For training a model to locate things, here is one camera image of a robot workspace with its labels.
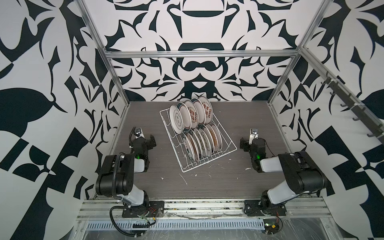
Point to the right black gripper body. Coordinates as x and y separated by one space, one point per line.
246 145

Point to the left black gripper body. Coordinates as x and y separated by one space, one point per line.
147 142

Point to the white wire dish rack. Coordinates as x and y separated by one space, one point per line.
180 151

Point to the plate green rim red line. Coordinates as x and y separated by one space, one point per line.
186 117

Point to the white plate green quatrefoil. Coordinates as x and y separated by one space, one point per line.
176 119

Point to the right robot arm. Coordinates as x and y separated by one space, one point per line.
302 176

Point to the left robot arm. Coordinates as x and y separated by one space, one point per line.
116 178

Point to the row plate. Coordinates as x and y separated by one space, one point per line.
206 142
208 109
198 144
212 138
218 136

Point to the front row plate hao shi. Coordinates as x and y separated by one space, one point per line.
190 147

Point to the small circuit board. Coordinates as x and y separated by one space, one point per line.
272 227

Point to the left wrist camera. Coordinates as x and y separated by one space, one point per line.
138 133

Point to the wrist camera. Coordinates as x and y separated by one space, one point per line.
253 135
138 133

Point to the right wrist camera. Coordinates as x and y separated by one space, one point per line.
253 135

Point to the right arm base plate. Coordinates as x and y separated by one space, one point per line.
257 208

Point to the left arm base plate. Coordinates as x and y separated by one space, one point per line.
148 209

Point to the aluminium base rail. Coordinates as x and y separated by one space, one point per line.
302 207

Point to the white slotted cable duct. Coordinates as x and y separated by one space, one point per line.
185 224

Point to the aluminium frame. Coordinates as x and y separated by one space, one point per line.
300 52

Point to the wall hook rail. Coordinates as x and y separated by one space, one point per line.
351 102

